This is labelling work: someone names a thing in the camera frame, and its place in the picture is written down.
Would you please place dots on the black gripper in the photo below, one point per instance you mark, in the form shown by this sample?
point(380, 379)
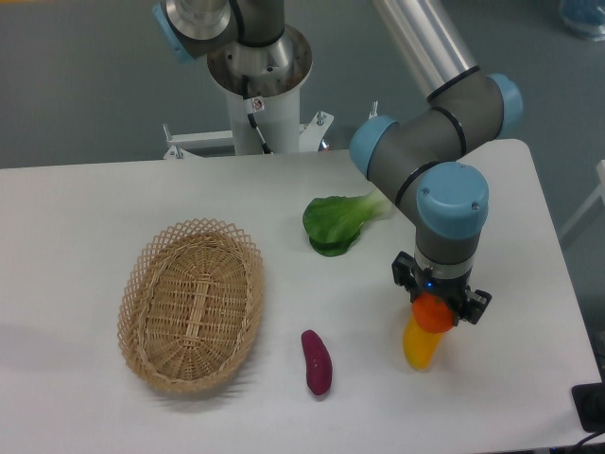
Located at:
point(446, 282)

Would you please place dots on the orange fruit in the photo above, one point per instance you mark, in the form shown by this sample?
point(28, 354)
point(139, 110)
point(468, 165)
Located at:
point(432, 314)

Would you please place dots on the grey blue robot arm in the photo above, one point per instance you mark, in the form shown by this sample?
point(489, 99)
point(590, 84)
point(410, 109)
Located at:
point(416, 165)

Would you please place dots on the woven wicker basket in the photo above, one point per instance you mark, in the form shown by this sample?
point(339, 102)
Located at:
point(192, 306)

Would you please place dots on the yellow mango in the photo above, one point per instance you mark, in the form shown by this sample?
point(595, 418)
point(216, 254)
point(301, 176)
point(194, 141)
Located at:
point(419, 346)

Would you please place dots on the green bok choy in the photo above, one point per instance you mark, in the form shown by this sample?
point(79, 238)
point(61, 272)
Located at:
point(333, 224)

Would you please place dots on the purple sweet potato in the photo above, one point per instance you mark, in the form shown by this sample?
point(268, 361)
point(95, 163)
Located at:
point(318, 363)

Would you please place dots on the black device at edge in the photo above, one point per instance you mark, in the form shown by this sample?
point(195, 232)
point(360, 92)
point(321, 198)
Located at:
point(589, 403)

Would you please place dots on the white furniture leg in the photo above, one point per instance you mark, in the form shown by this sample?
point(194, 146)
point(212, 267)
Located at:
point(586, 213)

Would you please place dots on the blue plastic bag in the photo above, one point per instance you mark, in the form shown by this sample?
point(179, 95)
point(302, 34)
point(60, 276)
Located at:
point(585, 18)

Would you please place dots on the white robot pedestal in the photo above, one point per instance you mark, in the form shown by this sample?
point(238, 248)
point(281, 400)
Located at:
point(262, 87)

